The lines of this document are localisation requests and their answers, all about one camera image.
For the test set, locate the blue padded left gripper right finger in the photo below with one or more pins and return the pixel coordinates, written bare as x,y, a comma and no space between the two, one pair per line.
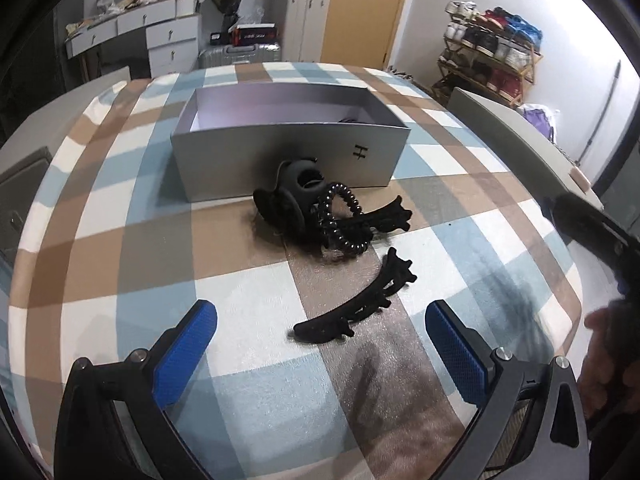
471,363

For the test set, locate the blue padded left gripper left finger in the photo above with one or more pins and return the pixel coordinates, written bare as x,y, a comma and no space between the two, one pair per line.
166,369

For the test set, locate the black long banana hair clip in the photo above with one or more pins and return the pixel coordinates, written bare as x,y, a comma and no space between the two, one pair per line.
394,275

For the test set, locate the black claw hair clip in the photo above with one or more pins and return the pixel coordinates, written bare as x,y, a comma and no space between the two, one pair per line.
290,207

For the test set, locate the wooden bedroom door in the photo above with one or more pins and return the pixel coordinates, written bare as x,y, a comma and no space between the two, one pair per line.
360,32

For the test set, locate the person's right hand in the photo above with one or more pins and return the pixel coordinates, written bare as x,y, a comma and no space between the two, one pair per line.
598,367

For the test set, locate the purple bag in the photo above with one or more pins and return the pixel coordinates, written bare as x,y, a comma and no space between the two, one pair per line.
542,117

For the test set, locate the plaid checkered bed sheet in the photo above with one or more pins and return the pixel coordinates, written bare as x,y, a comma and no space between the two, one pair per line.
112,254

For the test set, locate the wooden shoe rack with shoes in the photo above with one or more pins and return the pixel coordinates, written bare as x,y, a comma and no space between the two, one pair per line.
493,53

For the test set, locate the grey open cardboard box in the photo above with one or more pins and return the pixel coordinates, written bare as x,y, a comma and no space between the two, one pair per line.
231,139

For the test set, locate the silver aluminium suitcase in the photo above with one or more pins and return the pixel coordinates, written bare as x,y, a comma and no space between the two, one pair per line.
229,55

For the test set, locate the white drawer desk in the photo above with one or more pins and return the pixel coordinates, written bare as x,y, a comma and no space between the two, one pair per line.
158,39

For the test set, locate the red black box on suitcase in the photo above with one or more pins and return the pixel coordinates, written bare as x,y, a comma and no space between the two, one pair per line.
243,35

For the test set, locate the white upright suitcase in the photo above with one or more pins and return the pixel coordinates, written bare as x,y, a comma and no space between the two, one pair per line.
301,25

